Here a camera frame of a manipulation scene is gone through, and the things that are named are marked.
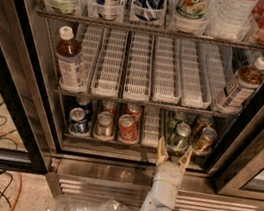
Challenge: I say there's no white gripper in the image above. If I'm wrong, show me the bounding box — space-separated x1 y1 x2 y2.
153 136 193 188

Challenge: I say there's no green soda can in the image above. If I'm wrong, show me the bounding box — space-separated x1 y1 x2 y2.
167 111 188 132
167 123 191 151

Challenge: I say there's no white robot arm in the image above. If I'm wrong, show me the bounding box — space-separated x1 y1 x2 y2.
140 136 193 211

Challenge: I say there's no white bottom shelf tray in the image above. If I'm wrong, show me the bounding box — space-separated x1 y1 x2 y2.
142 107 162 148

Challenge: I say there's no front bronze soda can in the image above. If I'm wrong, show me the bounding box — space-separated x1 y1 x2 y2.
193 127 217 153

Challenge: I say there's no bronze soda can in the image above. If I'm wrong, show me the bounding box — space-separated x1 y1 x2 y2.
193 127 217 153
192 114 214 136

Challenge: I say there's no rear bronze soda can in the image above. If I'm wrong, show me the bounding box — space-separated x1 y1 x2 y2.
192 114 214 136

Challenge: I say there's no front red soda can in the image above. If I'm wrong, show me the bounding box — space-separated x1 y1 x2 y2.
118 114 138 143

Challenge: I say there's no red soda can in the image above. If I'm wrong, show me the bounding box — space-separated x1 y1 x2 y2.
125 103 142 122
118 114 138 143

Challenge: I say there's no rear red soda can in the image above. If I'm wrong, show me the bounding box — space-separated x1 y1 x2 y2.
125 103 142 122

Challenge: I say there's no front gold soda can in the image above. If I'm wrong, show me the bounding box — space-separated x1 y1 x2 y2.
95 112 114 138

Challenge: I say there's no gold soda can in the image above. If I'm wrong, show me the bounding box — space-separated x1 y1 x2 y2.
101 100 117 116
95 112 114 138

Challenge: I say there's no right fridge door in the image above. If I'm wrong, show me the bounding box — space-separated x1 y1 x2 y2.
214 84 264 203

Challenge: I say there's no fridge door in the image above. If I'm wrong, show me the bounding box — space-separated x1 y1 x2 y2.
214 84 264 203
0 0 56 174

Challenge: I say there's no rear gold soda can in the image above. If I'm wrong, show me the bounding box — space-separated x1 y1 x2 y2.
101 100 117 116

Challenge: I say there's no steel fridge vent grille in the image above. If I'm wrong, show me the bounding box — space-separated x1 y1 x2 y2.
59 177 264 211

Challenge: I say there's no front blue soda can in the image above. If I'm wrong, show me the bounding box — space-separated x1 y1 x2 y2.
69 107 89 134

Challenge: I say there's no blue soda can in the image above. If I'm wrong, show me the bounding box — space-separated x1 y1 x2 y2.
69 107 89 134
75 96 93 116

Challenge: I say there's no rear blue soda can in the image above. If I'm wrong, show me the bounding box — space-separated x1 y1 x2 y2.
75 96 93 116

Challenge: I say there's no left fridge door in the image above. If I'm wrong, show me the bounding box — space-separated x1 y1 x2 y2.
0 0 56 174

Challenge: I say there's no right tea bottle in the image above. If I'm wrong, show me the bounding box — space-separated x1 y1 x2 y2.
216 56 264 109

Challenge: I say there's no tea bottle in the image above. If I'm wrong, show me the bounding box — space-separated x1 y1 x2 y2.
56 26 87 93
216 56 264 109

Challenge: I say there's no left tea bottle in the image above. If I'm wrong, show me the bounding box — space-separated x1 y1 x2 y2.
56 26 87 93

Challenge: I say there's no clear water bottle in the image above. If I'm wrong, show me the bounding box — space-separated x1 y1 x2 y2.
209 0 259 41

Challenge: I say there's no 7up bottle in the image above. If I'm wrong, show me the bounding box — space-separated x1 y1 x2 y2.
175 0 210 20

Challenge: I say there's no middle wire shelf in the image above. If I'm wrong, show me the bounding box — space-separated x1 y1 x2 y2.
54 88 238 119

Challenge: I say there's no wire shelf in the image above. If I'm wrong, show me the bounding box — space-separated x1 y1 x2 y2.
36 9 264 52
54 88 238 119

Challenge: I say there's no top wire shelf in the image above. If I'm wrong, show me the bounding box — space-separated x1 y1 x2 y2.
36 9 264 52

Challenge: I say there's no orange floor cable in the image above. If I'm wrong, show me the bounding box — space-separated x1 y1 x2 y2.
8 171 26 211

